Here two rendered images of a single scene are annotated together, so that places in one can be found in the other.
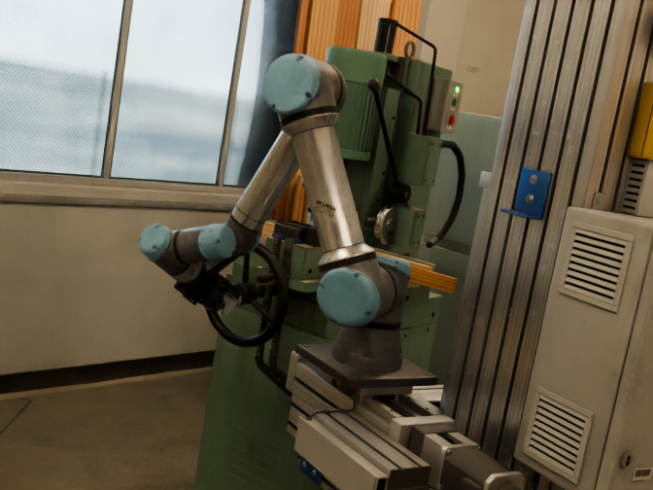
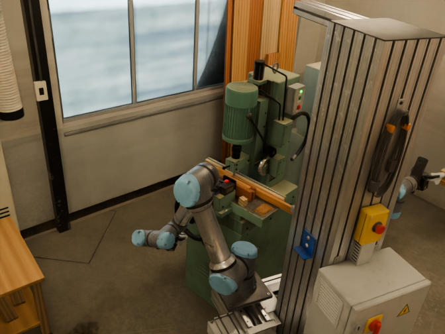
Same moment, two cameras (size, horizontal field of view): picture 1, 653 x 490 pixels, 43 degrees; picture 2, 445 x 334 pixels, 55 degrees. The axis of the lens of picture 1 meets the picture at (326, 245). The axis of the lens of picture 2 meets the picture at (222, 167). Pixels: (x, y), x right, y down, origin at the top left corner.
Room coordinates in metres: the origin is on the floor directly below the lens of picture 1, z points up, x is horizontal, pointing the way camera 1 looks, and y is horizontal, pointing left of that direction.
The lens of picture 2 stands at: (0.27, -0.16, 2.29)
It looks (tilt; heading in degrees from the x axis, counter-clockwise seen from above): 30 degrees down; 6
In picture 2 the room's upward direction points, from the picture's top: 4 degrees clockwise
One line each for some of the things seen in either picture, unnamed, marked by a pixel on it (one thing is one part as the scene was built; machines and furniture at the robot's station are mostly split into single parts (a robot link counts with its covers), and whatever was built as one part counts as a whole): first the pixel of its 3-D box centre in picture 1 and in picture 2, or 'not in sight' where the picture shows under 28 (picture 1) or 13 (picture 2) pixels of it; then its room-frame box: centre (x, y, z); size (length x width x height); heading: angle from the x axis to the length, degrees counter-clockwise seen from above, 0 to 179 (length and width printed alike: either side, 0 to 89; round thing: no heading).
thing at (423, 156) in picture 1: (421, 159); (281, 132); (2.57, -0.24, 1.23); 0.09 x 0.08 x 0.15; 146
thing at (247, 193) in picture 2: not in sight; (234, 188); (2.36, -0.01, 0.93); 0.25 x 0.01 x 0.07; 56
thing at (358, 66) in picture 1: (348, 104); (240, 113); (2.47, 0.01, 1.35); 0.18 x 0.18 x 0.31
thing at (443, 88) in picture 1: (444, 105); (295, 99); (2.66, -0.29, 1.40); 0.10 x 0.06 x 0.16; 146
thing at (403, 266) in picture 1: (379, 285); (242, 258); (1.72, -0.12, 0.98); 0.13 x 0.12 x 0.14; 158
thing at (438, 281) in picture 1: (362, 260); (251, 189); (2.39, -0.11, 0.92); 0.60 x 0.02 x 0.04; 56
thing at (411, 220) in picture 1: (405, 227); (275, 164); (2.54, -0.23, 1.02); 0.09 x 0.07 x 0.12; 56
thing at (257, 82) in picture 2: (384, 48); (259, 75); (2.59, -0.07, 1.54); 0.08 x 0.08 x 0.17; 56
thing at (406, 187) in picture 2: not in sight; (399, 189); (2.10, -0.82, 1.21); 0.11 x 0.08 x 0.09; 137
